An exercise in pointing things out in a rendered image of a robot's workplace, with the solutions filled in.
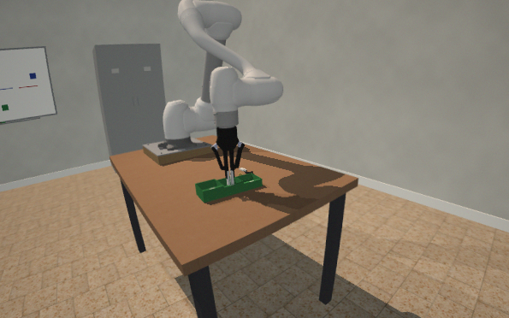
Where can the green three-compartment bin rack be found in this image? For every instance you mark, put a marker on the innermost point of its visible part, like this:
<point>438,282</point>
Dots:
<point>215,189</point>

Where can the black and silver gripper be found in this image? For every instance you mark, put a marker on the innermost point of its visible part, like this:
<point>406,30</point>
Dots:
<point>227,140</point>

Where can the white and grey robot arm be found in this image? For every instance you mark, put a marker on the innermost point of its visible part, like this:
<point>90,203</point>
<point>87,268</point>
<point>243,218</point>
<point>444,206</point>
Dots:
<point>222,92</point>

